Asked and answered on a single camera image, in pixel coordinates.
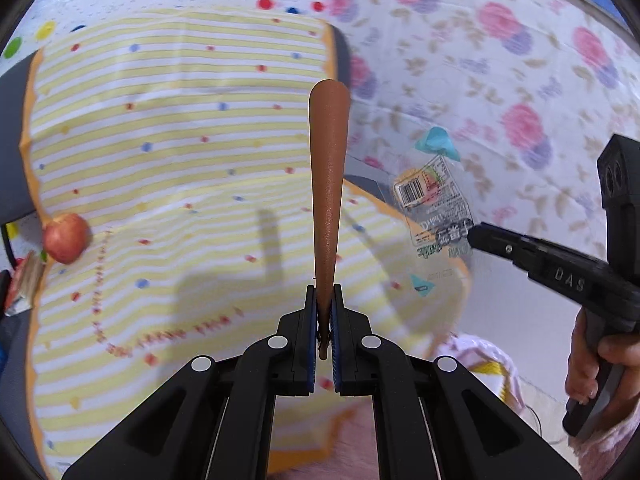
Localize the clear plastic label bag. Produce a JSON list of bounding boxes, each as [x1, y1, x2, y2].
[[390, 126, 474, 297]]

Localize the brown long stick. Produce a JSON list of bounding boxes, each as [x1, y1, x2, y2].
[[309, 79, 350, 360]]

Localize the person's right hand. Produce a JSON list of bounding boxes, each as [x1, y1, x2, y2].
[[565, 309, 640, 430]]

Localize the yellow striped dotted cloth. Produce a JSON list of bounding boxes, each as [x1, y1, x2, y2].
[[19, 6, 474, 480]]

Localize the red apple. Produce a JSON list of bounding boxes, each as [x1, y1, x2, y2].
[[43, 214, 91, 264]]

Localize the grey black office chair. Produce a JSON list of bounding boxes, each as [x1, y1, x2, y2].
[[0, 22, 402, 461]]

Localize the black cable on floor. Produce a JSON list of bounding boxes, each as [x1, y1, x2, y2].
[[522, 401, 544, 436]]

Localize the floral wall sheet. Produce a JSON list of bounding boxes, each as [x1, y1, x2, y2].
[[319, 0, 639, 257]]

